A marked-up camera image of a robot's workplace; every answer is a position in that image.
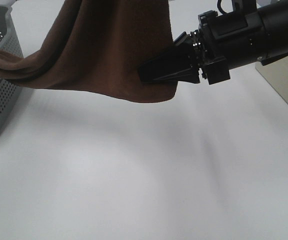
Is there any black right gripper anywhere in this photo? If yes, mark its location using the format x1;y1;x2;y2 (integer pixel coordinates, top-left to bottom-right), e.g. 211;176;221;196
137;10;249;85

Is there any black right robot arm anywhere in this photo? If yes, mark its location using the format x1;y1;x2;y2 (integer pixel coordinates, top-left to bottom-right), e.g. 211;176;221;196
138;0;288;85

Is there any brown towel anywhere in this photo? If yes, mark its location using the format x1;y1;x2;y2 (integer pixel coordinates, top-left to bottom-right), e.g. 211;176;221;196
0;0;177;103

